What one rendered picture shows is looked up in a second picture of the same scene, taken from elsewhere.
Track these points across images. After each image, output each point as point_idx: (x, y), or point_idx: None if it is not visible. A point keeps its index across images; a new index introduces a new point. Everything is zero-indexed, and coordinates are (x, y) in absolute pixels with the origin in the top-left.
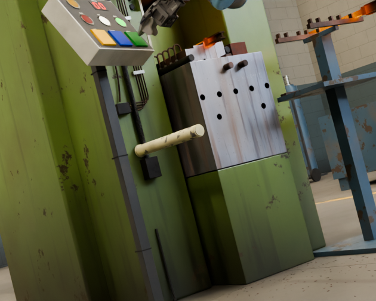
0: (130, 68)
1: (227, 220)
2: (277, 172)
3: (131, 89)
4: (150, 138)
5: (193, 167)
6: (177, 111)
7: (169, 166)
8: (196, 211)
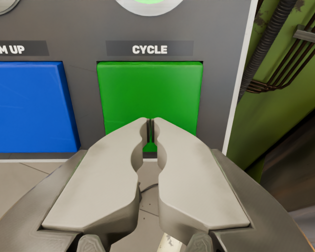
0: (304, 15)
1: None
2: None
3: (255, 61)
4: (241, 119)
5: (265, 171)
6: None
7: (245, 147)
8: (247, 171)
